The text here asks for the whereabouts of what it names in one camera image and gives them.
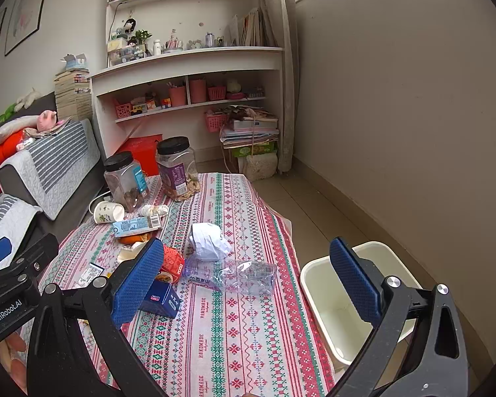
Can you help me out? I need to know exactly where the dark blue cigarette box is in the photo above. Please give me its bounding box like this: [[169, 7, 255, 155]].
[[140, 281, 181, 318]]

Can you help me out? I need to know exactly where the red snack wrapper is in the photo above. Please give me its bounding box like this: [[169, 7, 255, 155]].
[[155, 245, 184, 284]]

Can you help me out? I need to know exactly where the white paper ball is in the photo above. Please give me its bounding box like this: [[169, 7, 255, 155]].
[[190, 222, 232, 263]]

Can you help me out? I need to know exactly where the crushed clear plastic bottle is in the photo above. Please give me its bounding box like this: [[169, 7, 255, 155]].
[[183, 259, 278, 297]]

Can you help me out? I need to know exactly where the cream plastic trash bin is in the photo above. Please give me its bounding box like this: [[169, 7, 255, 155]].
[[300, 241, 421, 371]]

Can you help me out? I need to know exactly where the person's left hand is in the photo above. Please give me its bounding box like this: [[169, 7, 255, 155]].
[[0, 331, 27, 394]]

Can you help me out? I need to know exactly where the grey striped sofa cushion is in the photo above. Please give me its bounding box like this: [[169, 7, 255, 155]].
[[0, 119, 101, 220]]

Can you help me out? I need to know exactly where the white floral paper cup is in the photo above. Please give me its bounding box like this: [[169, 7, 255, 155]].
[[93, 201, 125, 224]]

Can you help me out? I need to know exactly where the orange peel under box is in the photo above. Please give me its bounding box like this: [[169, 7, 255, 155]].
[[118, 233, 152, 245]]

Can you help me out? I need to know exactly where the light blue toothpaste box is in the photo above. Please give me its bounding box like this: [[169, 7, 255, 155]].
[[112, 214, 161, 238]]

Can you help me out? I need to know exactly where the pink pig plush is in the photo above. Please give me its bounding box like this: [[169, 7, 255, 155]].
[[36, 110, 58, 133]]

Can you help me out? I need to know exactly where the clear jar blue label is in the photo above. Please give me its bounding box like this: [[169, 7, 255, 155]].
[[103, 151, 149, 212]]

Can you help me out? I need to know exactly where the grey sofa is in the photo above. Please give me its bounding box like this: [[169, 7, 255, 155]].
[[0, 90, 108, 265]]

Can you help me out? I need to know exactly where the crumpled tissue near jars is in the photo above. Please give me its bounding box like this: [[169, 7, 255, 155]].
[[139, 204, 169, 218]]

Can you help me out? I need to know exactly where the patterned red green tablecloth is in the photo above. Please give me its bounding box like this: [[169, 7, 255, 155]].
[[20, 171, 336, 397]]

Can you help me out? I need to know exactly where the stack of books beside sofa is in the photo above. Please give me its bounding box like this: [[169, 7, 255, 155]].
[[54, 69, 93, 121]]

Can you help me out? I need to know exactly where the red gift box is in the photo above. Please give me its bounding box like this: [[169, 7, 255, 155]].
[[117, 134, 163, 177]]

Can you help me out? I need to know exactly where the clear jar purple label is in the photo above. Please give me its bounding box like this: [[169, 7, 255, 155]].
[[156, 136, 200, 202]]

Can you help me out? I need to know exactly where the pink cylindrical container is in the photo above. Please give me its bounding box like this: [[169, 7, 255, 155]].
[[168, 85, 187, 108]]

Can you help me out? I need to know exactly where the white woven bag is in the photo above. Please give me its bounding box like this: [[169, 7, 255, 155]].
[[238, 153, 278, 182]]

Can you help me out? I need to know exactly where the green tissue box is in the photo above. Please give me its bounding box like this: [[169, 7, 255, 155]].
[[230, 142, 276, 158]]

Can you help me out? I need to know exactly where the pink basket on floor stack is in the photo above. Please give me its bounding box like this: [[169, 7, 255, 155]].
[[205, 110, 229, 133]]

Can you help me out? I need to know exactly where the small pink shelf basket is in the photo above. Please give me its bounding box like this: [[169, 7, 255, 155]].
[[208, 86, 227, 101]]

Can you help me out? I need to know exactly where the stack of papers and books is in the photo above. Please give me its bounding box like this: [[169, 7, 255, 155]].
[[219, 105, 279, 149]]

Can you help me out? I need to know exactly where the white bookshelf unit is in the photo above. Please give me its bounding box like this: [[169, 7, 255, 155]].
[[91, 0, 280, 162]]

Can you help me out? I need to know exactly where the beige curtain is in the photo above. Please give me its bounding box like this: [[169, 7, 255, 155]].
[[259, 0, 300, 173]]

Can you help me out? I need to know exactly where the framed wall picture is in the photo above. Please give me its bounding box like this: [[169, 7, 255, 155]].
[[4, 0, 44, 57]]

